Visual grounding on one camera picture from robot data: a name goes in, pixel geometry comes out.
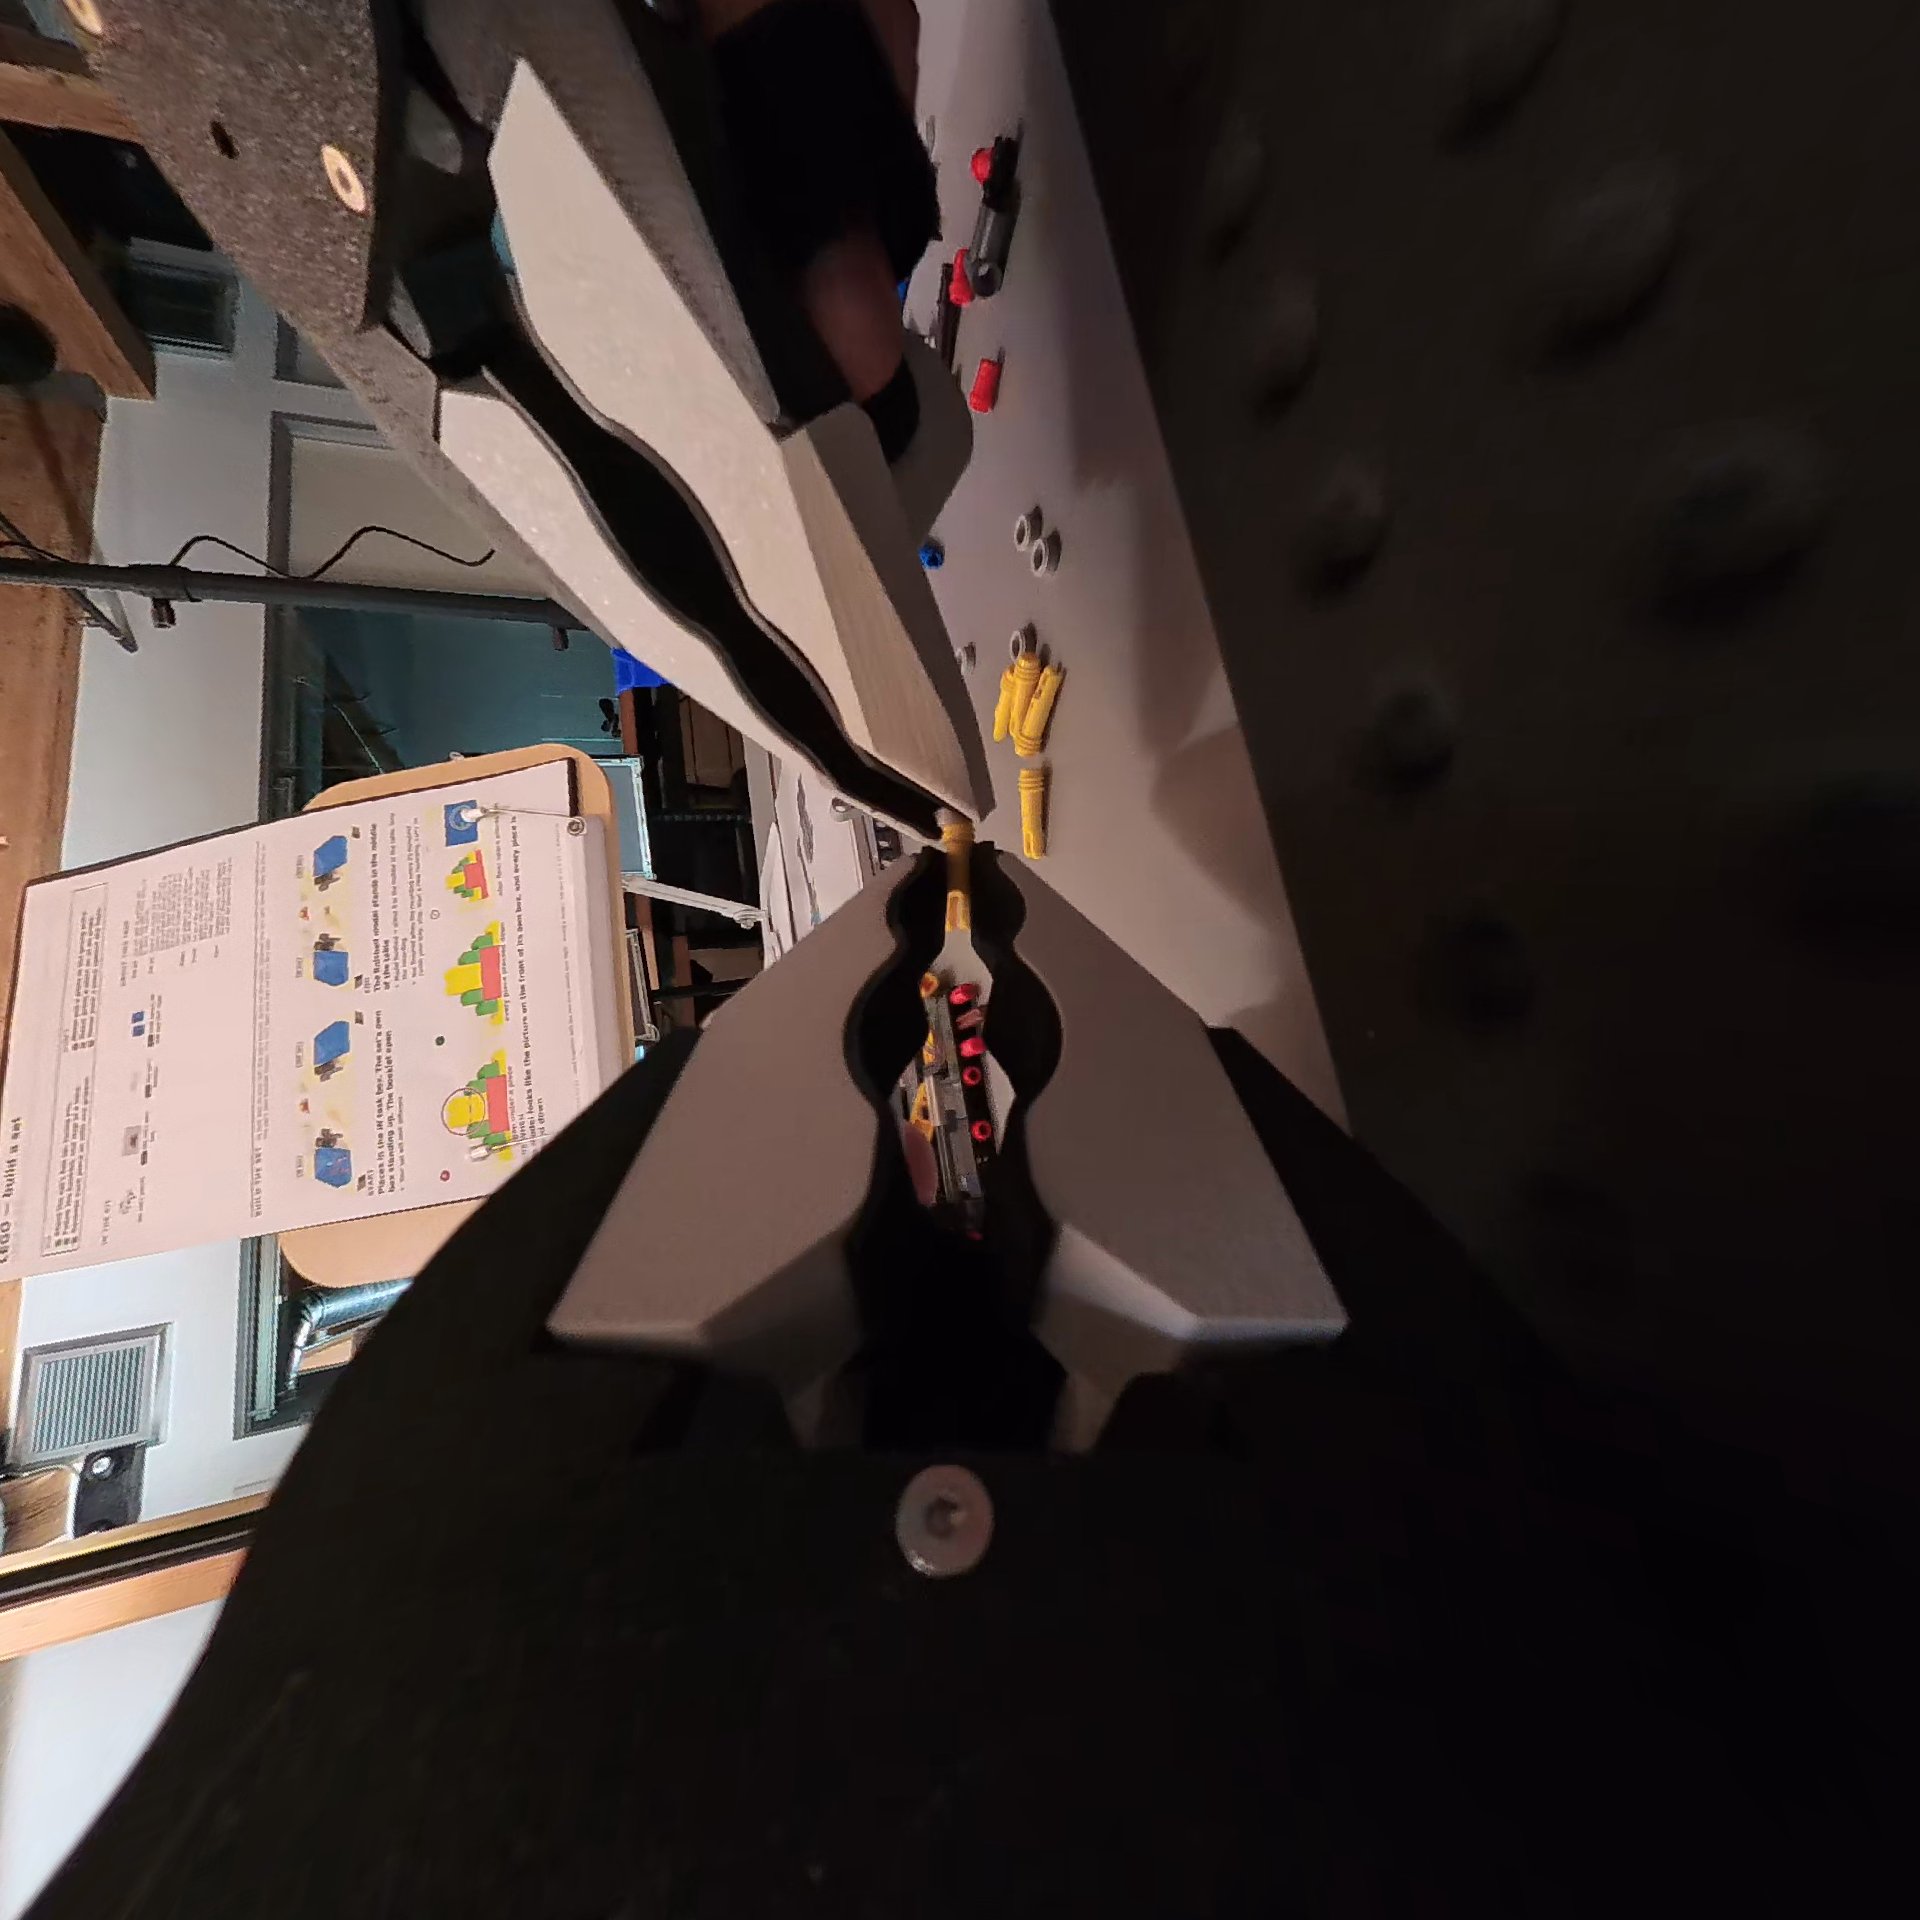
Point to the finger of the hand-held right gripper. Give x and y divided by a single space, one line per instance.
674 376
555 510

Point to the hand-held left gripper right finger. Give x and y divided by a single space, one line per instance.
1184 1201

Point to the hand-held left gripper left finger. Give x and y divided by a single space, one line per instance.
720 1201

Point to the single yellow lego pin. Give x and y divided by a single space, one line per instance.
956 885

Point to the cluster of grey lego rings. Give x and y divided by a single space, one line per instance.
1039 541

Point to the pile of yellow lego pins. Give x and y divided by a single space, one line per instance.
1026 704

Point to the grey black lego chassis assembly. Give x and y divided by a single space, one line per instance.
961 1078

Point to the pile of mixed lego pins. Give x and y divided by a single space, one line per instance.
983 253

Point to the lego instruction booklet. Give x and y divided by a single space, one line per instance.
809 838

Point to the person's right hand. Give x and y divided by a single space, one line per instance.
856 315

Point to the black tripod pole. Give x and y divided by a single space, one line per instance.
299 588

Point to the wooden document holder stand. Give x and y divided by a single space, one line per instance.
586 780

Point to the white printed instruction sheet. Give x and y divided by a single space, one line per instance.
225 1050

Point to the black perforated board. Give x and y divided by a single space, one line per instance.
1500 450

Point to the white wall vent grille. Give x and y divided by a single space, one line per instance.
90 1395

